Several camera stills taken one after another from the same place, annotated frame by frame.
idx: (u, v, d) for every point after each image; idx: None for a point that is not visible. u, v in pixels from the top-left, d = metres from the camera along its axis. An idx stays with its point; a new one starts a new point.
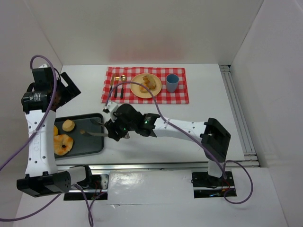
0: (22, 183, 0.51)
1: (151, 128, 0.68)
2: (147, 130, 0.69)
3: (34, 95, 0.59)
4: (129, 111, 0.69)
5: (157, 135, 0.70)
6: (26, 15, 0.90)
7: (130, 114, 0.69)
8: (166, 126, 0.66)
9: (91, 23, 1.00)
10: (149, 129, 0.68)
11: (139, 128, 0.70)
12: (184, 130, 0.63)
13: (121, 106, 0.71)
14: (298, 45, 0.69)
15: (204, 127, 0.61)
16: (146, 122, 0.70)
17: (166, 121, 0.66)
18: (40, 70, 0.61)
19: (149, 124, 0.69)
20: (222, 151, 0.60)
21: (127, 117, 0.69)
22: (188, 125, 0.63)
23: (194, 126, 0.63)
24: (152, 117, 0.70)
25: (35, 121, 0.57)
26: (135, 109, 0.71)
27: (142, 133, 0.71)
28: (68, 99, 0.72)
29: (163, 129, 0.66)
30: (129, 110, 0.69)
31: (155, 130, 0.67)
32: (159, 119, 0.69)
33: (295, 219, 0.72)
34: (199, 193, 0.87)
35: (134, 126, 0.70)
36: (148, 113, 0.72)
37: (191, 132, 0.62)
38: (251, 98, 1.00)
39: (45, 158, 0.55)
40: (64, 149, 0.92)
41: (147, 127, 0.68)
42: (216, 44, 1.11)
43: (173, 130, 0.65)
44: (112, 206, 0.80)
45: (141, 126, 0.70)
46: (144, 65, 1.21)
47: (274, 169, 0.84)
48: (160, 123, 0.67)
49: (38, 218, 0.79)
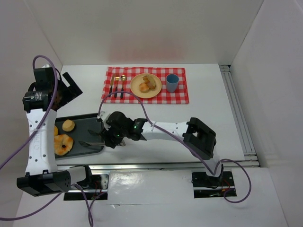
0: (22, 181, 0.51)
1: (139, 132, 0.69)
2: (138, 134, 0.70)
3: (35, 95, 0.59)
4: (119, 117, 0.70)
5: (147, 138, 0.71)
6: (26, 15, 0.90)
7: (120, 120, 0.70)
8: (153, 128, 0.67)
9: (91, 23, 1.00)
10: (138, 133, 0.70)
11: (130, 133, 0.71)
12: (169, 131, 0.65)
13: (111, 114, 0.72)
14: (297, 45, 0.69)
15: (186, 126, 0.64)
16: (135, 126, 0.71)
17: (153, 124, 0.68)
18: (40, 70, 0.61)
19: (138, 128, 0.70)
20: (207, 149, 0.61)
21: (117, 124, 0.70)
22: (173, 126, 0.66)
23: (177, 126, 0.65)
24: (141, 121, 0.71)
25: (36, 119, 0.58)
26: (125, 115, 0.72)
27: (133, 137, 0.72)
28: (69, 99, 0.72)
29: (150, 132, 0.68)
30: (119, 116, 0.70)
31: (144, 134, 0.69)
32: (147, 123, 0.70)
33: (295, 219, 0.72)
34: (199, 193, 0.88)
35: (125, 132, 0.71)
36: (138, 118, 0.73)
37: (175, 133, 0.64)
38: (251, 98, 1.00)
39: (45, 156, 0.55)
40: (64, 149, 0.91)
41: (137, 132, 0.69)
42: (216, 44, 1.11)
43: (159, 132, 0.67)
44: (112, 206, 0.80)
45: (131, 131, 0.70)
46: (144, 65, 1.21)
47: (275, 169, 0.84)
48: (147, 126, 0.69)
49: (38, 218, 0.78)
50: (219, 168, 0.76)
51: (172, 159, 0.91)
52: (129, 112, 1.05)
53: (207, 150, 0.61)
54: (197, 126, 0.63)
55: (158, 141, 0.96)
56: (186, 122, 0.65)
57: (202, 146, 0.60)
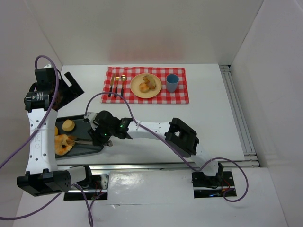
0: (22, 180, 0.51)
1: (126, 131, 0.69)
2: (123, 133, 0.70)
3: (37, 95, 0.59)
4: (106, 117, 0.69)
5: (133, 136, 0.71)
6: (26, 15, 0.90)
7: (108, 119, 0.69)
8: (138, 127, 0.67)
9: (91, 23, 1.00)
10: (125, 133, 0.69)
11: (116, 132, 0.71)
12: (152, 130, 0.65)
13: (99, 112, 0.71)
14: (297, 45, 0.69)
15: (169, 126, 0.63)
16: (121, 125, 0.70)
17: (138, 123, 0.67)
18: (41, 71, 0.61)
19: (124, 127, 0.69)
20: (188, 148, 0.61)
21: (104, 123, 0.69)
22: (155, 126, 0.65)
23: (160, 126, 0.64)
24: (128, 120, 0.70)
25: (37, 118, 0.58)
26: (111, 114, 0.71)
27: (119, 136, 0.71)
28: (71, 99, 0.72)
29: (135, 131, 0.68)
30: (106, 116, 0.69)
31: (129, 132, 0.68)
32: (132, 122, 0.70)
33: (295, 219, 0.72)
34: (199, 193, 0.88)
35: (111, 131, 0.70)
36: (124, 117, 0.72)
37: (158, 132, 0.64)
38: (251, 98, 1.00)
39: (46, 155, 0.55)
40: (64, 149, 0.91)
41: (123, 132, 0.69)
42: (216, 44, 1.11)
43: (143, 131, 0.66)
44: (112, 206, 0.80)
45: (118, 130, 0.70)
46: (144, 65, 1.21)
47: (275, 169, 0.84)
48: (133, 126, 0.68)
49: (38, 218, 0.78)
50: (216, 167, 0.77)
51: (172, 159, 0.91)
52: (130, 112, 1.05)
53: (188, 149, 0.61)
54: (179, 126, 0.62)
55: (158, 141, 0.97)
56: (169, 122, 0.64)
57: (183, 145, 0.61)
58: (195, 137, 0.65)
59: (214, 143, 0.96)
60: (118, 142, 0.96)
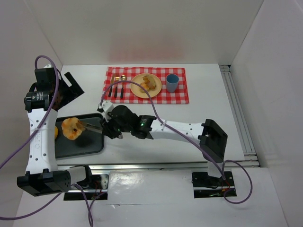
0: (22, 180, 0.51)
1: (147, 130, 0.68)
2: (144, 132, 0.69)
3: (37, 95, 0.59)
4: (124, 113, 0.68)
5: (155, 136, 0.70)
6: (26, 15, 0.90)
7: (126, 116, 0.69)
8: (164, 128, 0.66)
9: (91, 23, 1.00)
10: (146, 132, 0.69)
11: (136, 130, 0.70)
12: (182, 132, 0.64)
13: (117, 108, 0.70)
14: (297, 45, 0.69)
15: (202, 128, 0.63)
16: (142, 124, 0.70)
17: (164, 123, 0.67)
18: (41, 71, 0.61)
19: (146, 126, 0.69)
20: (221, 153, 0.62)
21: (123, 119, 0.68)
22: (185, 127, 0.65)
23: (191, 127, 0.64)
24: (148, 119, 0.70)
25: (37, 118, 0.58)
26: (130, 111, 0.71)
27: (138, 135, 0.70)
28: (71, 98, 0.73)
29: (160, 132, 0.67)
30: (125, 111, 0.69)
31: (153, 133, 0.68)
32: (155, 121, 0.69)
33: (295, 219, 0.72)
34: (199, 193, 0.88)
35: (130, 128, 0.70)
36: (144, 115, 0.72)
37: (189, 134, 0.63)
38: (251, 98, 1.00)
39: (46, 155, 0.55)
40: (75, 134, 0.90)
41: (145, 130, 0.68)
42: (216, 43, 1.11)
43: (170, 132, 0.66)
44: (112, 206, 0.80)
45: (138, 129, 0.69)
46: (144, 65, 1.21)
47: (274, 169, 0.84)
48: (157, 125, 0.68)
49: (38, 218, 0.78)
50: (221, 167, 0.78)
51: (172, 159, 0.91)
52: (142, 111, 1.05)
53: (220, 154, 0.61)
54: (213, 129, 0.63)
55: (158, 141, 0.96)
56: (200, 124, 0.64)
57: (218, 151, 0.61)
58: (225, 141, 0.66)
59: None
60: (118, 142, 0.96)
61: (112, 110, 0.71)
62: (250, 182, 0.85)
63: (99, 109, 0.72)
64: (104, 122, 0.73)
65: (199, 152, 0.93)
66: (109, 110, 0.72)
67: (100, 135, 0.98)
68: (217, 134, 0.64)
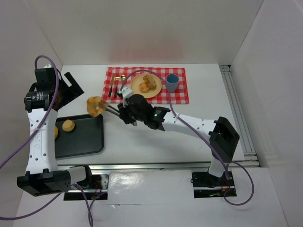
0: (22, 179, 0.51)
1: (160, 122, 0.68)
2: (156, 123, 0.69)
3: (37, 95, 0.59)
4: (140, 101, 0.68)
5: (166, 128, 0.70)
6: (26, 15, 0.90)
7: (142, 105, 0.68)
8: (175, 120, 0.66)
9: (91, 22, 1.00)
10: (158, 122, 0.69)
11: (149, 120, 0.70)
12: (193, 127, 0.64)
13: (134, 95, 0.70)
14: (297, 45, 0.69)
15: (214, 125, 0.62)
16: (155, 114, 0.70)
17: (176, 116, 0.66)
18: (41, 71, 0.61)
19: (159, 117, 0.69)
20: (229, 152, 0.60)
21: (138, 108, 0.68)
22: (198, 122, 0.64)
23: (203, 123, 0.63)
24: (162, 110, 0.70)
25: (37, 118, 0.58)
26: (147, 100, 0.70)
27: (151, 125, 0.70)
28: (71, 98, 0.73)
29: (173, 124, 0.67)
30: (140, 100, 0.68)
31: (164, 124, 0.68)
32: (169, 113, 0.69)
33: (295, 219, 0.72)
34: (199, 193, 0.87)
35: (144, 117, 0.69)
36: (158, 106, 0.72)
37: (200, 129, 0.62)
38: (251, 98, 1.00)
39: (46, 155, 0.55)
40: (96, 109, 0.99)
41: (157, 121, 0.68)
42: (216, 43, 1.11)
43: (182, 126, 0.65)
44: (112, 206, 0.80)
45: (151, 118, 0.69)
46: (144, 65, 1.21)
47: (274, 169, 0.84)
48: (171, 117, 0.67)
49: (38, 218, 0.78)
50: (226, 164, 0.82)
51: (172, 159, 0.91)
52: None
53: (229, 152, 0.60)
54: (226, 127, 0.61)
55: (158, 141, 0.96)
56: (214, 121, 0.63)
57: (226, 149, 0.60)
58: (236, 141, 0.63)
59: None
60: (118, 142, 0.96)
61: (129, 97, 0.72)
62: (251, 182, 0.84)
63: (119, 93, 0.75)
64: (121, 107, 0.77)
65: (199, 152, 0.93)
66: (128, 97, 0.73)
67: (99, 135, 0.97)
68: (229, 132, 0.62)
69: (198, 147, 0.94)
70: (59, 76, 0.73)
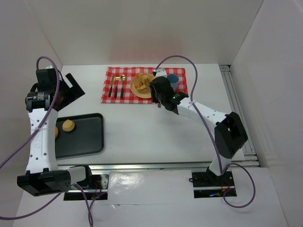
0: (22, 179, 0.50)
1: (176, 103, 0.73)
2: (172, 105, 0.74)
3: (38, 95, 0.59)
4: (162, 82, 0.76)
5: (180, 112, 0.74)
6: (26, 15, 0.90)
7: (163, 85, 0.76)
8: (189, 106, 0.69)
9: (91, 23, 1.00)
10: (174, 104, 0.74)
11: (166, 101, 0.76)
12: (204, 115, 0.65)
13: (158, 77, 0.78)
14: (297, 45, 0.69)
15: (224, 117, 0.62)
16: (173, 97, 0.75)
17: (191, 101, 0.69)
18: (42, 72, 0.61)
19: (176, 100, 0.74)
20: (231, 146, 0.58)
21: (159, 88, 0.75)
22: (209, 112, 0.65)
23: (214, 114, 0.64)
24: (181, 95, 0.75)
25: (38, 118, 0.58)
26: (169, 84, 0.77)
27: (167, 106, 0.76)
28: (72, 99, 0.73)
29: (186, 108, 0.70)
30: (163, 82, 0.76)
31: (179, 107, 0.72)
32: (186, 99, 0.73)
33: (295, 219, 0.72)
34: (199, 193, 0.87)
35: (163, 97, 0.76)
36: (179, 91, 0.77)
37: (209, 118, 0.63)
38: (252, 98, 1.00)
39: (46, 155, 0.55)
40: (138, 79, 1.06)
41: (173, 103, 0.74)
42: (217, 43, 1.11)
43: (193, 111, 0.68)
44: (112, 206, 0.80)
45: (168, 100, 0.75)
46: (144, 65, 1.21)
47: (274, 169, 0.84)
48: (186, 102, 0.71)
49: (38, 218, 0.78)
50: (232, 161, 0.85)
51: (172, 159, 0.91)
52: (142, 111, 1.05)
53: (229, 146, 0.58)
54: (235, 123, 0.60)
55: (158, 141, 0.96)
56: (226, 114, 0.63)
57: (228, 142, 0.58)
58: (244, 142, 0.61)
59: None
60: (118, 142, 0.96)
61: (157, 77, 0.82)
62: (251, 182, 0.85)
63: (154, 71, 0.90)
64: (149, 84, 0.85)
65: (200, 152, 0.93)
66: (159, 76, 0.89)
67: (100, 135, 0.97)
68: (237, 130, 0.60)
69: (198, 147, 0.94)
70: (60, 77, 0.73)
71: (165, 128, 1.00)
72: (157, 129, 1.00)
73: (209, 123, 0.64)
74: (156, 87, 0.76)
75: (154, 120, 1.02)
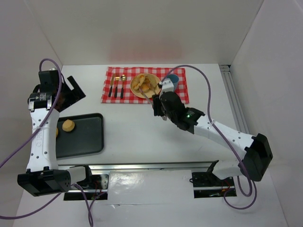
0: (22, 178, 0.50)
1: (193, 124, 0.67)
2: (187, 124, 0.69)
3: (40, 95, 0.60)
4: (174, 100, 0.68)
5: (195, 132, 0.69)
6: (26, 16, 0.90)
7: (175, 103, 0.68)
8: (209, 127, 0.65)
9: (91, 22, 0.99)
10: (190, 124, 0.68)
11: (179, 119, 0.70)
12: (228, 138, 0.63)
13: (168, 93, 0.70)
14: (297, 45, 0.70)
15: (251, 141, 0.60)
16: (188, 115, 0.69)
17: (212, 122, 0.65)
18: (45, 73, 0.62)
19: (192, 119, 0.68)
20: (262, 171, 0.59)
21: (170, 106, 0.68)
22: (234, 135, 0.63)
23: (240, 136, 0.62)
24: (195, 113, 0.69)
25: (39, 118, 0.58)
26: (180, 100, 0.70)
27: (181, 125, 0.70)
28: (73, 102, 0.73)
29: (205, 129, 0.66)
30: (174, 99, 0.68)
31: (196, 128, 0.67)
32: (202, 117, 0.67)
33: (295, 219, 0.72)
34: (199, 193, 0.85)
35: (175, 116, 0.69)
36: (191, 107, 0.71)
37: (236, 142, 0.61)
38: (252, 98, 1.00)
39: (47, 153, 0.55)
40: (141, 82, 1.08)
41: (189, 123, 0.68)
42: (217, 44, 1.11)
43: (215, 133, 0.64)
44: (112, 206, 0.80)
45: (182, 119, 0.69)
46: (144, 65, 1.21)
47: (274, 169, 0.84)
48: (204, 122, 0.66)
49: (37, 218, 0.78)
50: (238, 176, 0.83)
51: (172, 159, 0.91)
52: (142, 111, 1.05)
53: (260, 171, 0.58)
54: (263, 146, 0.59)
55: (159, 141, 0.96)
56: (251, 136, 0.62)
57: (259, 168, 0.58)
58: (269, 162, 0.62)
59: (214, 143, 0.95)
60: (118, 142, 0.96)
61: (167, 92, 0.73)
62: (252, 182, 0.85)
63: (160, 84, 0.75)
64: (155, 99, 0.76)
65: (200, 152, 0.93)
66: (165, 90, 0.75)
67: (100, 135, 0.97)
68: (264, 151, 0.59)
69: (198, 146, 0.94)
70: (63, 80, 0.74)
71: (165, 128, 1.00)
72: (157, 129, 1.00)
73: (236, 147, 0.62)
74: (167, 104, 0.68)
75: (154, 120, 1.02)
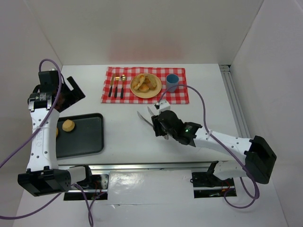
0: (22, 178, 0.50)
1: (192, 137, 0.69)
2: (187, 138, 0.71)
3: (40, 95, 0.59)
4: (171, 118, 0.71)
5: (197, 144, 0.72)
6: (26, 15, 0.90)
7: (172, 121, 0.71)
8: (208, 137, 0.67)
9: (91, 22, 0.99)
10: (190, 138, 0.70)
11: (179, 135, 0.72)
12: (227, 145, 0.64)
13: (164, 112, 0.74)
14: (297, 45, 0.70)
15: (249, 144, 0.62)
16: (186, 130, 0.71)
17: (209, 133, 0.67)
18: (45, 74, 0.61)
19: (190, 133, 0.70)
20: (267, 172, 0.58)
21: (168, 124, 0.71)
22: (232, 141, 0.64)
23: (238, 141, 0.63)
24: (193, 126, 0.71)
25: (39, 118, 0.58)
26: (176, 117, 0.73)
27: (182, 141, 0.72)
28: (72, 102, 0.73)
29: (204, 140, 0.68)
30: (171, 117, 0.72)
31: (196, 141, 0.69)
32: (200, 129, 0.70)
33: (295, 219, 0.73)
34: (199, 193, 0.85)
35: (175, 133, 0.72)
36: (189, 122, 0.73)
37: (235, 147, 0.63)
38: (252, 98, 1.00)
39: (47, 153, 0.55)
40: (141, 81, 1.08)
41: (188, 137, 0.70)
42: (217, 44, 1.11)
43: (214, 142, 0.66)
44: (112, 206, 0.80)
45: (182, 134, 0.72)
46: (144, 65, 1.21)
47: (274, 169, 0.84)
48: (202, 134, 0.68)
49: (37, 218, 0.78)
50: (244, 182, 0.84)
51: (172, 159, 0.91)
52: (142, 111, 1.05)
53: (266, 173, 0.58)
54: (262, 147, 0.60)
55: (159, 141, 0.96)
56: (249, 140, 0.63)
57: (263, 169, 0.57)
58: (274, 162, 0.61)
59: None
60: (118, 141, 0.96)
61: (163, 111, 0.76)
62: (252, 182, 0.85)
63: (156, 105, 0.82)
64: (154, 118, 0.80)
65: (200, 152, 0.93)
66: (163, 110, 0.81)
67: (100, 135, 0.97)
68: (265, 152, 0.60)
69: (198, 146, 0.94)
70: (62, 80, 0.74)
71: None
72: None
73: (236, 153, 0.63)
74: (165, 123, 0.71)
75: None
